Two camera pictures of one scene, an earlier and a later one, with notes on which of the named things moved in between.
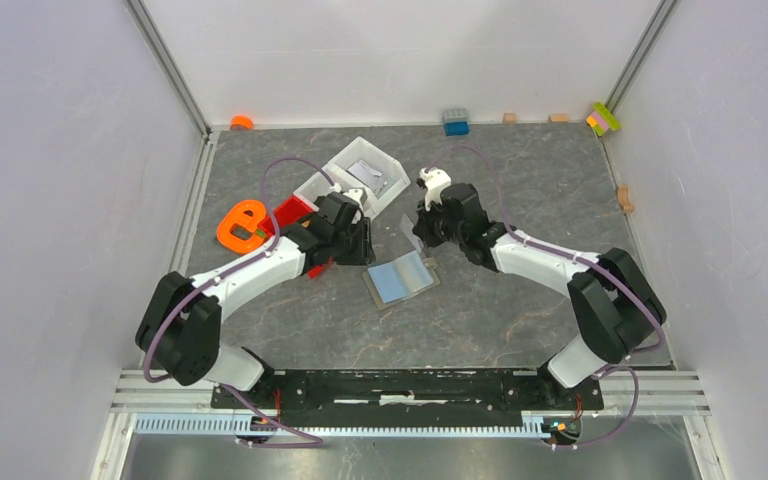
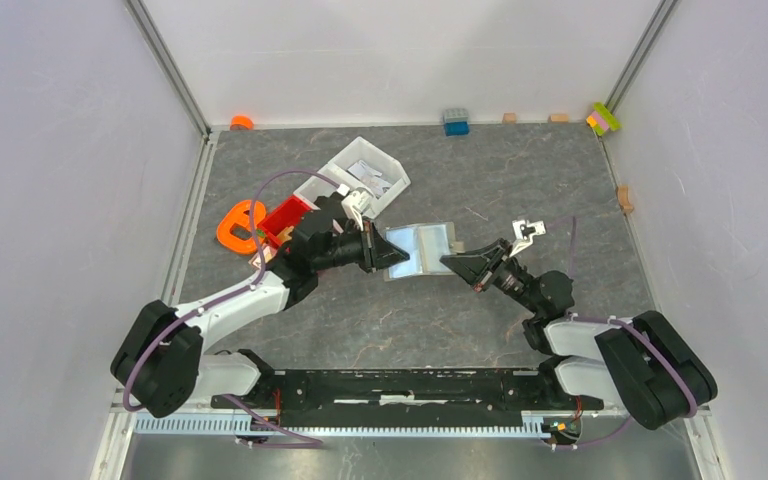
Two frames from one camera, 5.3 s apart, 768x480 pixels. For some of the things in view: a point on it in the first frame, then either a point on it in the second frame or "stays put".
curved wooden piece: (623, 199) stays put
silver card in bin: (370, 177) stays put
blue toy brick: (456, 122) stays put
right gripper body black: (436, 229) → (513, 281)
